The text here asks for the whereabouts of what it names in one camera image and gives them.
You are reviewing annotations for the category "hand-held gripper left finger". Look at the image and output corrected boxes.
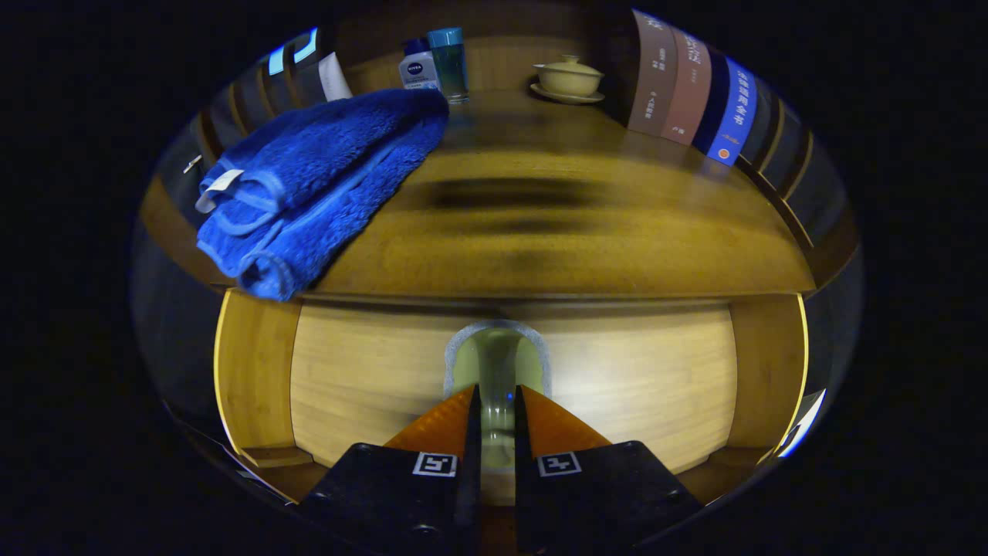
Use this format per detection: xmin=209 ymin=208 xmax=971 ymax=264
xmin=297 ymin=384 xmax=483 ymax=556

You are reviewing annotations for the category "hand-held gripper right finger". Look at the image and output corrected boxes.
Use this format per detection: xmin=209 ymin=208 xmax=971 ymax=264
xmin=513 ymin=384 xmax=703 ymax=556

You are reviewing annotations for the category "wooden drawer with black knob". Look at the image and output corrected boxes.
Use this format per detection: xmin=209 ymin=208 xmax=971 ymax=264
xmin=212 ymin=290 xmax=810 ymax=510

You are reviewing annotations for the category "pale green ornament grey base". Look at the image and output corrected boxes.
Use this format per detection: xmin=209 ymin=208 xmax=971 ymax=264
xmin=444 ymin=319 xmax=553 ymax=472

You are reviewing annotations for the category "wooden countertop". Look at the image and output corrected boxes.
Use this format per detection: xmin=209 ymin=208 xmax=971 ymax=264
xmin=305 ymin=89 xmax=817 ymax=298

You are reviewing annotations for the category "folded blue towel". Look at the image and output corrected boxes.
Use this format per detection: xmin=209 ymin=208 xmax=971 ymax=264
xmin=195 ymin=87 xmax=450 ymax=302

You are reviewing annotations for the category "blue book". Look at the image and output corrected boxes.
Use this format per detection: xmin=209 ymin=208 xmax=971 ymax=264
xmin=692 ymin=50 xmax=759 ymax=167

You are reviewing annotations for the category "reddish brown book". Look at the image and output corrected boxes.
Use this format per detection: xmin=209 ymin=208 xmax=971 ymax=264
xmin=661 ymin=27 xmax=712 ymax=146

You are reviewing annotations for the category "beige lidded tea cup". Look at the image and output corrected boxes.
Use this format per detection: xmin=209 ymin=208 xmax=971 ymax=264
xmin=530 ymin=54 xmax=606 ymax=106

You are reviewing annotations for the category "dark brown book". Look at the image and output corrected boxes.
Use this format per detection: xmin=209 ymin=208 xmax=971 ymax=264
xmin=627 ymin=9 xmax=678 ymax=137

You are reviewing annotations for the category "white bottle with blue cap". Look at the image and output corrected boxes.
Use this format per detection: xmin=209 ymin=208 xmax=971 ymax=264
xmin=398 ymin=39 xmax=441 ymax=92

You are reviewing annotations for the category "teal bottle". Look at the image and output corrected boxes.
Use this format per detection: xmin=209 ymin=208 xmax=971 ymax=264
xmin=427 ymin=27 xmax=470 ymax=105

